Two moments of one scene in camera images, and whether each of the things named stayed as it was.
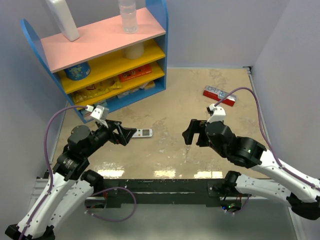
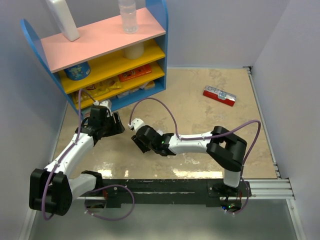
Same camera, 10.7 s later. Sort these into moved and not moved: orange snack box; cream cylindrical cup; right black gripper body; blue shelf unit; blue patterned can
Moved: right black gripper body
Not moved: blue shelf unit; cream cylindrical cup; blue patterned can; orange snack box
